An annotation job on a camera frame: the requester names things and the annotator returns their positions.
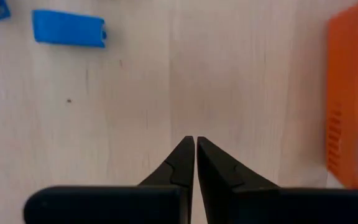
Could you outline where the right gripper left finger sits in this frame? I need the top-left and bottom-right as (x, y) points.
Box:
(23, 136), (195, 224)

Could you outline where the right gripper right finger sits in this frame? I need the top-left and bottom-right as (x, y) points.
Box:
(196, 136), (358, 224)

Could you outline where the orange plastic mesh basket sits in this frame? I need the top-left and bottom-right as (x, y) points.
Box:
(325, 0), (358, 190)

